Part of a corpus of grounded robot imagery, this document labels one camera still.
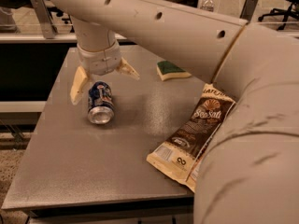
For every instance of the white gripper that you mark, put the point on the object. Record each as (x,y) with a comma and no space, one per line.
(100,62)

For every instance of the blue pepsi can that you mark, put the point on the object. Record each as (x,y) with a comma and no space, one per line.
(100,105)

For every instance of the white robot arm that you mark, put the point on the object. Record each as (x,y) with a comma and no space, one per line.
(250,172)

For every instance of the green yellow sponge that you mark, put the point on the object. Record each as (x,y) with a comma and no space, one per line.
(167,70)

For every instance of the grey table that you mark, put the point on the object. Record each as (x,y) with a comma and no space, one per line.
(73,168)

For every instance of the glass barrier panel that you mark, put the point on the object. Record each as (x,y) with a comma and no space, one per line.
(26,20)

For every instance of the sea salt chips bag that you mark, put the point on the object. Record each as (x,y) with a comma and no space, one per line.
(179,156)

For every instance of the clear plastic water bottle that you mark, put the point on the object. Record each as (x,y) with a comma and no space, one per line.
(208,5)

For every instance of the left metal rail bracket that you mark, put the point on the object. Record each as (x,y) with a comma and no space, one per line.
(44,19)

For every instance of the metal rail bracket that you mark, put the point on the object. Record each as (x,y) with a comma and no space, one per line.
(248,9)
(44,19)

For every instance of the right metal rail bracket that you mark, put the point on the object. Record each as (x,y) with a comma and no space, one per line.
(248,9)

